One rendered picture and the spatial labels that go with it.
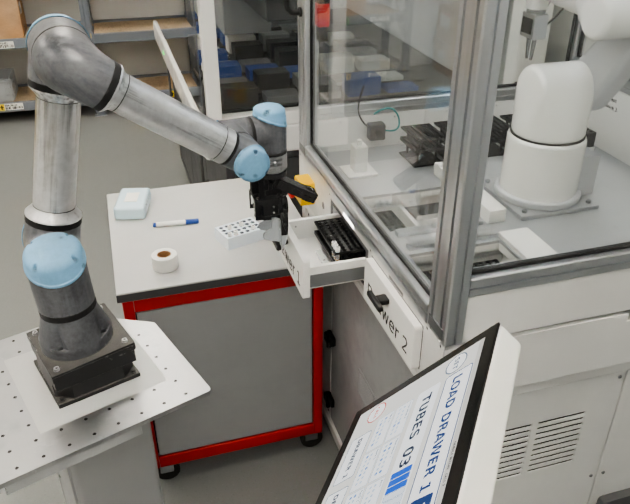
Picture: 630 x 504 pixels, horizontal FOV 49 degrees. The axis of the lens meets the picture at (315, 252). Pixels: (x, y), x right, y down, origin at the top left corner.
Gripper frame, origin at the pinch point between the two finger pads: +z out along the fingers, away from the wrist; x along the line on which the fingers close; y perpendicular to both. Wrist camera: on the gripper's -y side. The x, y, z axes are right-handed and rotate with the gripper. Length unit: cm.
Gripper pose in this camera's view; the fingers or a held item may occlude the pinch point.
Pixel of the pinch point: (282, 240)
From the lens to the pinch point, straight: 174.1
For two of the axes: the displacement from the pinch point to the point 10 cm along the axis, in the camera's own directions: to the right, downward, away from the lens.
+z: 0.0, 8.6, 5.1
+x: 2.9, 4.9, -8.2
